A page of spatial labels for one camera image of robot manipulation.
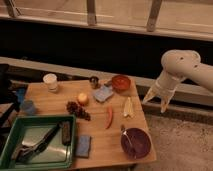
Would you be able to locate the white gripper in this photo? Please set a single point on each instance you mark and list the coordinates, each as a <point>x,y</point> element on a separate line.
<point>165,87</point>

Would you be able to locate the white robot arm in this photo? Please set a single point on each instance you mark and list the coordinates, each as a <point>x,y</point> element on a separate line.
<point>179,65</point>

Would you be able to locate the red bowl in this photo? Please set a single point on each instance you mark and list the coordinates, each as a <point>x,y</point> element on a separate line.
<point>120,83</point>

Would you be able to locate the purple bowl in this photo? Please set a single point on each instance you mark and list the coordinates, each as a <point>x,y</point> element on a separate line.
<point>140,141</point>

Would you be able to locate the white spoon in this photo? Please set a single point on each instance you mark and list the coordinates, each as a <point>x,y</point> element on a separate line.
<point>126,141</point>

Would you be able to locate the red chili pepper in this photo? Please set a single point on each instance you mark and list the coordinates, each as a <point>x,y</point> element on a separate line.
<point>109,117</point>

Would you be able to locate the wooden table board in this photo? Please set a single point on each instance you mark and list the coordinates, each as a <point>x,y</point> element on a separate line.
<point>105,144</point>

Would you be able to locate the small metal cup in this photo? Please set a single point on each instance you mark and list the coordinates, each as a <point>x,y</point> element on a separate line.
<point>94,82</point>

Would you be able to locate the yellow apple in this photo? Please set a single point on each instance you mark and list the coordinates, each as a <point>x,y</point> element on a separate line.
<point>82,99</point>

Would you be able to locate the dark grape bunch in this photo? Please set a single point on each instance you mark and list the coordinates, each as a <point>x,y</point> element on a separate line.
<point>77,110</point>

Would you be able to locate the blue sponge lower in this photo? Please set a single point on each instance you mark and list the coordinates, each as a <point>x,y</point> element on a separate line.
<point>83,146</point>

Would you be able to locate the black brush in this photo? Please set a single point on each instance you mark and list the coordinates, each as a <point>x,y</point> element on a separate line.
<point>66,133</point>

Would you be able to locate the white cup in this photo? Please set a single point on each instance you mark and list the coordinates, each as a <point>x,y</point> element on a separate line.
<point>50,81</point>

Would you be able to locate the blue cup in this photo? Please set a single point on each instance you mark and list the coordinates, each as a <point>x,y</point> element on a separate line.
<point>28,107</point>

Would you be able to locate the green tray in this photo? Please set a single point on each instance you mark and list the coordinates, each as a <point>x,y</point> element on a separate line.
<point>28,130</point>

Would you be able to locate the black tongs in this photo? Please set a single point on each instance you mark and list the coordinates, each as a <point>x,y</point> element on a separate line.
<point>23,153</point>

